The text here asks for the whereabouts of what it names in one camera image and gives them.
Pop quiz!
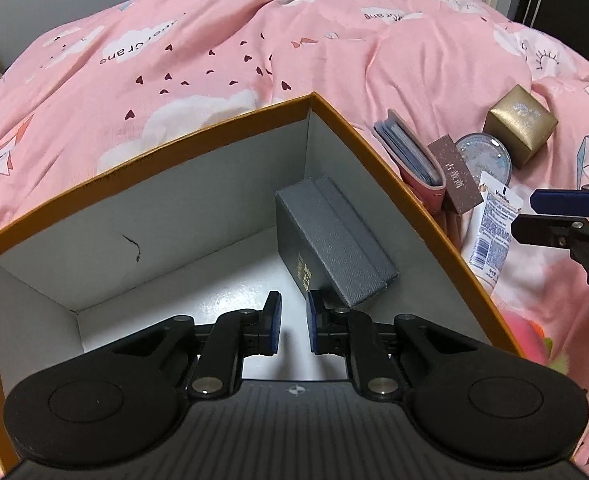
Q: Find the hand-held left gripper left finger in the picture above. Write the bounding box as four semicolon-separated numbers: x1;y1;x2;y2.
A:
107;290;283;401

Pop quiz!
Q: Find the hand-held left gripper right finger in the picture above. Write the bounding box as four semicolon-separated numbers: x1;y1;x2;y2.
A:
307;289;480;401

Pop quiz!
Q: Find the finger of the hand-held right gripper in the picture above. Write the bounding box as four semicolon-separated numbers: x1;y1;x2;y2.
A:
512;214;589;250
531;176;589;216

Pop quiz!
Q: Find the white lotion tube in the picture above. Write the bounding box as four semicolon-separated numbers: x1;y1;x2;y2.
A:
467;170;526;282

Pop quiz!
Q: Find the clear round compact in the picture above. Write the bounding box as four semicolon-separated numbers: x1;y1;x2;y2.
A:
455;132;514;186

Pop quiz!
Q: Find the dark rectangular gift box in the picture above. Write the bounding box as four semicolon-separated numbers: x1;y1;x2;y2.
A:
275;176;400;308

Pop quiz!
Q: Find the orange-rimmed white cardboard box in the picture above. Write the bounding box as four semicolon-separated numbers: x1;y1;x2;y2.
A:
0;91;525;473

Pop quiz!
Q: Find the gold cube gift box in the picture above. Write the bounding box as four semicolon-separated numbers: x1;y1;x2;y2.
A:
485;85;559;170

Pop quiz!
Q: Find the small maroon carton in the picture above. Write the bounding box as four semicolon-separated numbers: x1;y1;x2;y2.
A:
427;135;486;216

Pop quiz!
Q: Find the pink fur pompom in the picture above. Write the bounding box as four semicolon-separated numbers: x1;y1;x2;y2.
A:
497;310;545;356

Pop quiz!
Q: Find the pink card wallet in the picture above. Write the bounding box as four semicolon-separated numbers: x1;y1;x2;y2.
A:
373;108;448;213

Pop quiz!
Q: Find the pink printed duvet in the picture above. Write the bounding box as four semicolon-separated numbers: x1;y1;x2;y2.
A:
0;0;589;480

